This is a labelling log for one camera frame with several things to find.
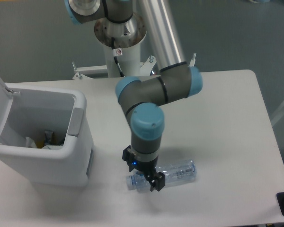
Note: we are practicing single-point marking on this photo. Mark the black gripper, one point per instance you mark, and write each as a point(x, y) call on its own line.
point(145, 163)

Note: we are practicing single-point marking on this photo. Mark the clear plastic bottle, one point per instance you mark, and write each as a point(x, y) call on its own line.
point(177, 173)

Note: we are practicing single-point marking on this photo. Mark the clear plastic wrapper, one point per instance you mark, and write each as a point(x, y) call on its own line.
point(52, 147)

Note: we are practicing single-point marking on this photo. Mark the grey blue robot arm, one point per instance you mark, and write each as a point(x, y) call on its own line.
point(141, 101)

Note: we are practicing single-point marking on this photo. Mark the trash inside the can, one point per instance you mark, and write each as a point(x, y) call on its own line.
point(49, 138)

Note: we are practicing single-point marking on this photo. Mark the white trash can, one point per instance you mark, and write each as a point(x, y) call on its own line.
point(28, 111)

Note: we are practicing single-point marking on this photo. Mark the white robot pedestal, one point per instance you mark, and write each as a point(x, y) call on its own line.
point(123, 56)

